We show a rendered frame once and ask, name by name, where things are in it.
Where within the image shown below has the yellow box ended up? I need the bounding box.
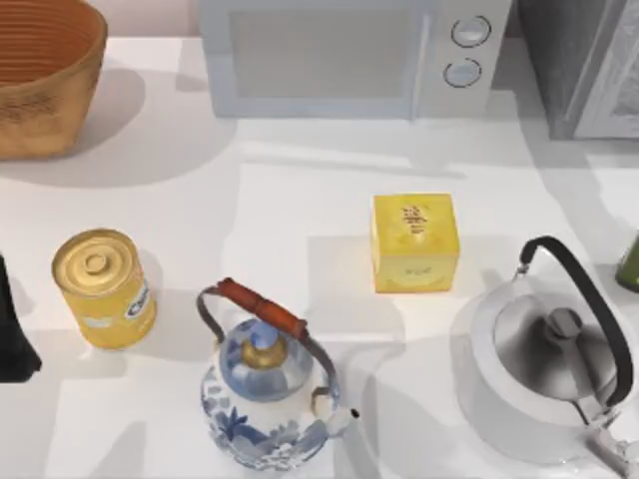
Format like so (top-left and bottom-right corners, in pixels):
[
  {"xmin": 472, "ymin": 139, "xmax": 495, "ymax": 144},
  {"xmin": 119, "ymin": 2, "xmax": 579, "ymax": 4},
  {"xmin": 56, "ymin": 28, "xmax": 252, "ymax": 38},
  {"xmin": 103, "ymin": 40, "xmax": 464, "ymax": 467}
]
[{"xmin": 370, "ymin": 192, "xmax": 461, "ymax": 294}]

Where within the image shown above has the blue and white teapot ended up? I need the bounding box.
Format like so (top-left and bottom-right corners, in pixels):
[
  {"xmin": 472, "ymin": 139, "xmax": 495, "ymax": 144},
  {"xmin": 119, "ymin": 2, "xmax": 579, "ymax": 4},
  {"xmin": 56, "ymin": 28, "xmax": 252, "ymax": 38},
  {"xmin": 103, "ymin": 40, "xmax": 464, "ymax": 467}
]
[{"xmin": 196, "ymin": 277, "xmax": 360, "ymax": 461}]

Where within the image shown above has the pale microwave oven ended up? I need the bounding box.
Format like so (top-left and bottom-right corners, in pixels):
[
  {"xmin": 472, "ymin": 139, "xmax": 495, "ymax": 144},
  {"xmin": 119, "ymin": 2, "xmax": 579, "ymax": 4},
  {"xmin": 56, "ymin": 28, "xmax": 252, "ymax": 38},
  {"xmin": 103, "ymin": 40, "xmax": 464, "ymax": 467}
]
[{"xmin": 197, "ymin": 0, "xmax": 514, "ymax": 123}]

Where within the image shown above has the yellow can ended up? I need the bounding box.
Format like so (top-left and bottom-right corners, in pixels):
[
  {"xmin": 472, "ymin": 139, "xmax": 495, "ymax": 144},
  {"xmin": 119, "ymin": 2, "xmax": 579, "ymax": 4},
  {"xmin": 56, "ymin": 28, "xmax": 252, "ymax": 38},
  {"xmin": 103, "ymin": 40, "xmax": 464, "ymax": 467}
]
[{"xmin": 51, "ymin": 228, "xmax": 158, "ymax": 351}]

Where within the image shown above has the microwave knob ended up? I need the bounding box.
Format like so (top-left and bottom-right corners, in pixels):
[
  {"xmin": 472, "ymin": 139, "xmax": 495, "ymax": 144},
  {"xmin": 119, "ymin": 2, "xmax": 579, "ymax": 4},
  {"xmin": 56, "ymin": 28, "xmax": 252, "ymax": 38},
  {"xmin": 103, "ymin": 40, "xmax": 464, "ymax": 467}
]
[
  {"xmin": 450, "ymin": 14, "xmax": 492, "ymax": 48},
  {"xmin": 442, "ymin": 56, "xmax": 483, "ymax": 91}
]

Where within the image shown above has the silver kettle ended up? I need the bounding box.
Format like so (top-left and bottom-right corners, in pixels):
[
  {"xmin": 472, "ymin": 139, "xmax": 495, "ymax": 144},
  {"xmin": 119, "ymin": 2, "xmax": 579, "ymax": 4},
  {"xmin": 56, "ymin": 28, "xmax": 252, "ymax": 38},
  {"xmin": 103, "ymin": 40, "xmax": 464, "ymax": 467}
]
[{"xmin": 454, "ymin": 235, "xmax": 639, "ymax": 477}]

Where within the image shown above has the brown woven basket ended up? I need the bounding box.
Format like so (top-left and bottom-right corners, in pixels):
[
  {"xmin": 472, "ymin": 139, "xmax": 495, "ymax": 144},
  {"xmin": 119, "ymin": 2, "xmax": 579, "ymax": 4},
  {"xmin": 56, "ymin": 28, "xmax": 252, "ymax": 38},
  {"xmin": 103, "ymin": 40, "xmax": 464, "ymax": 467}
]
[{"xmin": 0, "ymin": 0, "xmax": 110, "ymax": 162}]

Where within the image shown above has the green bottle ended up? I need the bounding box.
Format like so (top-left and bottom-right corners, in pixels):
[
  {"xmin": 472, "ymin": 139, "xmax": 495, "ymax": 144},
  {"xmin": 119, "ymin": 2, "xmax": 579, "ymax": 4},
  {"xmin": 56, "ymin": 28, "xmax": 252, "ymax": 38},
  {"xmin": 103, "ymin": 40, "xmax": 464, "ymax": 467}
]
[{"xmin": 615, "ymin": 238, "xmax": 639, "ymax": 293}]

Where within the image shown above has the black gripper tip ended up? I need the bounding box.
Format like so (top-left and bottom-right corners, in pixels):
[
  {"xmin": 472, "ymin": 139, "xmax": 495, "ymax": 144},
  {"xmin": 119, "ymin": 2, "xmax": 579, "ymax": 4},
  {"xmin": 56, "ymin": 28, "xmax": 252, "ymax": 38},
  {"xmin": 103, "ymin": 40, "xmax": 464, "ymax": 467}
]
[{"xmin": 0, "ymin": 253, "xmax": 43, "ymax": 384}]

